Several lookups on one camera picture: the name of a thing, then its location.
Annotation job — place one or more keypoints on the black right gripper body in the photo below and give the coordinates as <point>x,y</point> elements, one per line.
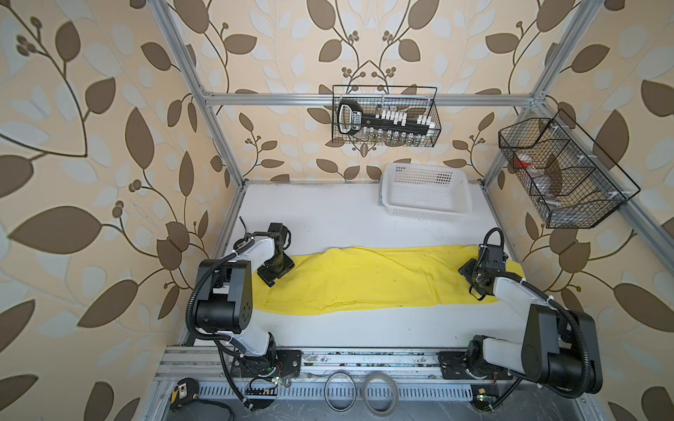
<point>469,271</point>

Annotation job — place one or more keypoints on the red capped item in basket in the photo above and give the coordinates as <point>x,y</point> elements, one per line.
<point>522,161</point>

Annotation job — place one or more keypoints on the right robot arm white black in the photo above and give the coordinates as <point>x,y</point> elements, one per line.
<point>560,347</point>

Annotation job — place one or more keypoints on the aluminium front rail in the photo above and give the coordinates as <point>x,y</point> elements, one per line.
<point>339,374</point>

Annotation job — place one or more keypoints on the white plastic perforated basket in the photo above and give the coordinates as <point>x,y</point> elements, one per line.
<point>425,192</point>

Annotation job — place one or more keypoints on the black tool with white sockets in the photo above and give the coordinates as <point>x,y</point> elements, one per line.
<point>356,116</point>

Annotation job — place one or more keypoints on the yellow trousers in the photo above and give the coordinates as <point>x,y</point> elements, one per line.
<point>361,278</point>

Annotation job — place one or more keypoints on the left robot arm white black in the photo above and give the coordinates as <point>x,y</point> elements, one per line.
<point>220,309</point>

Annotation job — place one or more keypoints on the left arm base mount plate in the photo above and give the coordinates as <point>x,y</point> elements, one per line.
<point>283,363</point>

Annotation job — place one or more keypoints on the black wire basket right wall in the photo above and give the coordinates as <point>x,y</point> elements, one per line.
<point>574,181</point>

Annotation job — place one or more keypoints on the black wire basket wall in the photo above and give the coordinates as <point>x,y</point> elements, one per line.
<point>389,93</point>
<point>574,181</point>

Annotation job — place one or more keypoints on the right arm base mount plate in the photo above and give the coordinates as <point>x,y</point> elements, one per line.
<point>453,367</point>

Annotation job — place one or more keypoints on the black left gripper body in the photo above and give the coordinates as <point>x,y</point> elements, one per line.
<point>276,268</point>

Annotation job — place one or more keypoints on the black wire basket back wall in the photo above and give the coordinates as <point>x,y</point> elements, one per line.
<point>389,93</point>

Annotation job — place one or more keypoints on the black yellow tape measure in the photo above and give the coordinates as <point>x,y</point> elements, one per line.
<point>184,393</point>

